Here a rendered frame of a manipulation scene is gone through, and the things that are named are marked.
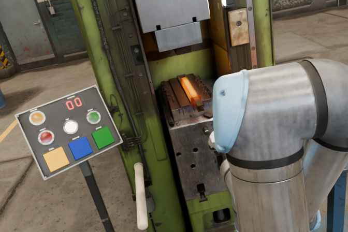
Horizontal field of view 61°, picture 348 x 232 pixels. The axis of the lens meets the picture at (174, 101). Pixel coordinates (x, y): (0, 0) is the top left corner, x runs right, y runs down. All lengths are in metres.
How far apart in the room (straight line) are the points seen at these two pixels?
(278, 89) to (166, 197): 1.54
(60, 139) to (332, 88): 1.05
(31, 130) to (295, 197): 1.03
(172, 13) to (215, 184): 0.90
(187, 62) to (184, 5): 0.62
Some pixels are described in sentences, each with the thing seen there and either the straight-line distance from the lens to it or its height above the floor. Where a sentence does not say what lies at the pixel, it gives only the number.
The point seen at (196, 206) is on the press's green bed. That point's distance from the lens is 1.70.
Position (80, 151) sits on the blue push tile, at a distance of 1.27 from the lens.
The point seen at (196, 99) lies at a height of 1.02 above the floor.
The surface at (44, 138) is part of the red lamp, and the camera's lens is 1.27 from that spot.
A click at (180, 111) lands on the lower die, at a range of 1.43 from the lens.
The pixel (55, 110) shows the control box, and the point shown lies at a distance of 1.29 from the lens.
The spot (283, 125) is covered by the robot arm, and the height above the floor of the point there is 1.38.
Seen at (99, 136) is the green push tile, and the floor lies 1.02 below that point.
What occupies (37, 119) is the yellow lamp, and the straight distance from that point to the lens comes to 1.28.
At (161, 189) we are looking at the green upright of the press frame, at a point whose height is 0.42.
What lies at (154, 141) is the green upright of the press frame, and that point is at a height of 0.75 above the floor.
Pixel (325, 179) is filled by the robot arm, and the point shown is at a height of 1.17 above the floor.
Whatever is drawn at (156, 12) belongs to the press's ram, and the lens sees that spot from 1.29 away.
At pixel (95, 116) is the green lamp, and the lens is 1.29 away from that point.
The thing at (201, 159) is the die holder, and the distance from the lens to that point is 1.52.
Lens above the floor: 1.59
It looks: 24 degrees down
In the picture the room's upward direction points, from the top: 12 degrees counter-clockwise
